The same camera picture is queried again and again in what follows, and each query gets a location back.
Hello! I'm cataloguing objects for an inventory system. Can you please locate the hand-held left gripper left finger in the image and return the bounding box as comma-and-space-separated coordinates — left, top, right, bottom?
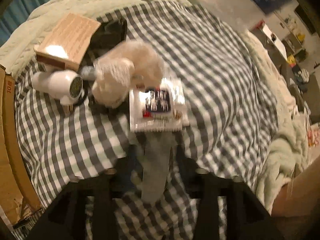
25, 155, 140, 240

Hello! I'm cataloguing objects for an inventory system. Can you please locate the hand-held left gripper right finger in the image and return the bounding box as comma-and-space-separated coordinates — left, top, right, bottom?
175, 155, 285, 240

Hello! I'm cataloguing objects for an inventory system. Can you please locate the grey sock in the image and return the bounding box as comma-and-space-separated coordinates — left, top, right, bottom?
136, 130, 175, 204

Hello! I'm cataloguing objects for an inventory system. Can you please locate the white snack packet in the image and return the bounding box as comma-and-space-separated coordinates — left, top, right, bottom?
129, 77, 189, 133

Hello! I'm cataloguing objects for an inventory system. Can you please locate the fluffy white plush toy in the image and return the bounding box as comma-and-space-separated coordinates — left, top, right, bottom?
91, 40, 165, 109

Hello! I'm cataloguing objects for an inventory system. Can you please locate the white plastic bottle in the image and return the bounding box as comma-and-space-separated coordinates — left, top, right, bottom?
31, 69, 84, 105

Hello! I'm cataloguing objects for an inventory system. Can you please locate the brown cardboard box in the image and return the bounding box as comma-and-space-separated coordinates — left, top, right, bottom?
34, 13, 101, 71
0, 65, 43, 228

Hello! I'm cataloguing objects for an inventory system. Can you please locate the black pouch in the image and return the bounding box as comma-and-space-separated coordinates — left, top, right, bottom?
86, 17, 128, 55

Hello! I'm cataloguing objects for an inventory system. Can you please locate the person's right forearm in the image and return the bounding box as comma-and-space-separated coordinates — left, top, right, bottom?
271, 165, 320, 218

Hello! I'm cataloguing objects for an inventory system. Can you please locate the grey white checked cloth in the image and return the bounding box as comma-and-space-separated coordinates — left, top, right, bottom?
12, 0, 280, 240

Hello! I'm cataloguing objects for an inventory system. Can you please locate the red white bag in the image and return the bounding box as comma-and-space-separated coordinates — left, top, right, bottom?
306, 124, 320, 148

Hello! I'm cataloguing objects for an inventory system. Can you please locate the white cabinet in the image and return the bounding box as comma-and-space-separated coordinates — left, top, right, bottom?
250, 20, 288, 60

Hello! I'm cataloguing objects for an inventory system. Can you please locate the teal curtain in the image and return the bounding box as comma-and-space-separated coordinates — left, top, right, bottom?
0, 0, 63, 40

